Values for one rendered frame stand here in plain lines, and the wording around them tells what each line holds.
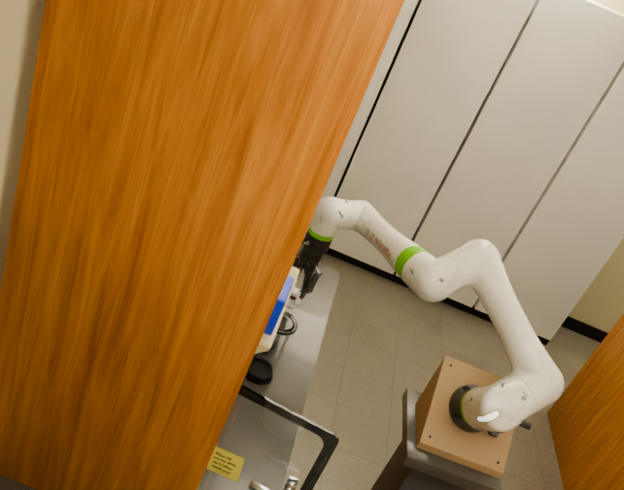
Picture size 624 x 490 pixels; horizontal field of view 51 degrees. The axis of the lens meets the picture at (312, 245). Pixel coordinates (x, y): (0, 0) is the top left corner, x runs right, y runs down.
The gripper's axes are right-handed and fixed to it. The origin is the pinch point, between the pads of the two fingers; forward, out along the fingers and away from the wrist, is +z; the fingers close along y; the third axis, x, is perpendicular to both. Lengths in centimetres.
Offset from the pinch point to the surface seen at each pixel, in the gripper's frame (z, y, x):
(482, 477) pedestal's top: 9, 85, 13
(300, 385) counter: 9.0, 31.2, -20.0
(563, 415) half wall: 90, 65, 209
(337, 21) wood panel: -111, 54, -89
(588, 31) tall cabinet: -102, -52, 233
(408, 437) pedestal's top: 9, 63, 1
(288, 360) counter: 8.9, 20.5, -16.6
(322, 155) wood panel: -92, 58, -86
